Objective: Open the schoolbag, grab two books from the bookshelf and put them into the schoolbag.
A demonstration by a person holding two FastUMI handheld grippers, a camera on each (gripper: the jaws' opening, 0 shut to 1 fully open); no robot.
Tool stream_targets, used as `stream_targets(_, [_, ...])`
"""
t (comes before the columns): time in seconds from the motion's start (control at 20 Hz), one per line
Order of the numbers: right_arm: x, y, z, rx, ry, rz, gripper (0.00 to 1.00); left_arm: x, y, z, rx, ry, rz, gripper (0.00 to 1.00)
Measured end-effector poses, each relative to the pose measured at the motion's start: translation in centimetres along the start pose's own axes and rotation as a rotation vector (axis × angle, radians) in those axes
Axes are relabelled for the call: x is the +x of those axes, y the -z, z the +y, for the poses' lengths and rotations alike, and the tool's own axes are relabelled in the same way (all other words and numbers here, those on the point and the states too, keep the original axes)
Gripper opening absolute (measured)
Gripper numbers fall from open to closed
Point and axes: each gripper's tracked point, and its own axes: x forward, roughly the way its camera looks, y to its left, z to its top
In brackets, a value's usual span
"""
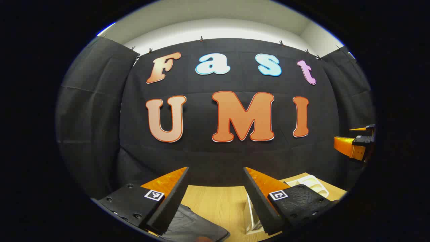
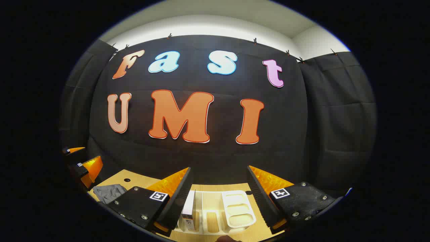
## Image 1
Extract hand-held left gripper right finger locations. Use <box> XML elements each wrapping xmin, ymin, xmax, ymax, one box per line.
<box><xmin>243</xmin><ymin>167</ymin><xmax>340</xmax><ymax>236</ymax></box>

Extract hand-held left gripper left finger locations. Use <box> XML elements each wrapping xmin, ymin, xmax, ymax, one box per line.
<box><xmin>97</xmin><ymin>166</ymin><xmax>189</xmax><ymax>236</ymax></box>

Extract grey schoolbag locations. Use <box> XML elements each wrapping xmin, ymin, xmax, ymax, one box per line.
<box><xmin>158</xmin><ymin>203</ymin><xmax>231</xmax><ymax>242</ymax></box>

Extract white bookshelf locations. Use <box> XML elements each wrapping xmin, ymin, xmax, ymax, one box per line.
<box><xmin>246</xmin><ymin>175</ymin><xmax>330</xmax><ymax>234</ymax></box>

